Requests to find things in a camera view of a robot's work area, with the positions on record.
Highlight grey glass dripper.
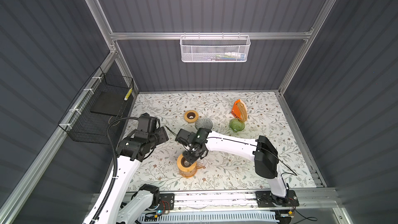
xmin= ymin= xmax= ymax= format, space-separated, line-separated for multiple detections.
xmin=195 ymin=118 xmax=213 ymax=130

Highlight floral table mat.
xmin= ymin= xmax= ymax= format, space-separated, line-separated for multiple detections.
xmin=128 ymin=92 xmax=316 ymax=191

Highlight black corrugated cable conduit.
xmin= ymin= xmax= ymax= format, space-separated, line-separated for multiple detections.
xmin=90 ymin=116 xmax=141 ymax=224

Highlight black foam pad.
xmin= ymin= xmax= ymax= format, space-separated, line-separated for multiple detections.
xmin=90 ymin=92 xmax=127 ymax=117

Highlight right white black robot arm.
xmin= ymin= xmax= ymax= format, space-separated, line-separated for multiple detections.
xmin=176 ymin=128 xmax=300 ymax=208

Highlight green glass dripper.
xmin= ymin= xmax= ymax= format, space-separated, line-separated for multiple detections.
xmin=229 ymin=118 xmax=246 ymax=133

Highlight yellow marker pen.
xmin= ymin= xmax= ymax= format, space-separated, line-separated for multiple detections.
xmin=124 ymin=88 xmax=133 ymax=101

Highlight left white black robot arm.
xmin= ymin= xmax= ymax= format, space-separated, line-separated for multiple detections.
xmin=83 ymin=155 xmax=160 ymax=224

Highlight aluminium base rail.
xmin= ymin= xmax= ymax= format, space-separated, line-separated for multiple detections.
xmin=86 ymin=188 xmax=343 ymax=217

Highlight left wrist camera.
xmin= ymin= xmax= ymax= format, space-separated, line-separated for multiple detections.
xmin=137 ymin=113 xmax=160 ymax=133

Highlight tubes in white basket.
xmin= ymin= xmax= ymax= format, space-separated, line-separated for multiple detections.
xmin=207 ymin=52 xmax=247 ymax=62

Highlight white wire wall basket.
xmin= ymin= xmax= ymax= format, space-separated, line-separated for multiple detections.
xmin=179 ymin=33 xmax=251 ymax=63

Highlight orange coffee filter holder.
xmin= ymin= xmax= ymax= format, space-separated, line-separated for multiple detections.
xmin=231 ymin=99 xmax=248 ymax=122

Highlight black wire side basket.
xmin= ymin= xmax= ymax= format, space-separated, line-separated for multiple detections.
xmin=59 ymin=68 xmax=134 ymax=145

